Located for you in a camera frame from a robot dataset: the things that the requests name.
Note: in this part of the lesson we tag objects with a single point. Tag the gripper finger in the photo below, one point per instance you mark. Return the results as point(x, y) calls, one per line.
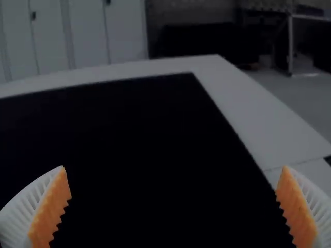
point(33, 214)
point(302, 214)

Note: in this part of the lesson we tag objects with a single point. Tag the grey cupboard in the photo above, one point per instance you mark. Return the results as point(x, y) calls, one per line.
point(77, 33)

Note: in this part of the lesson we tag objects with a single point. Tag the black mat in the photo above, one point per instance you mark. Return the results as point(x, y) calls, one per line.
point(142, 155)

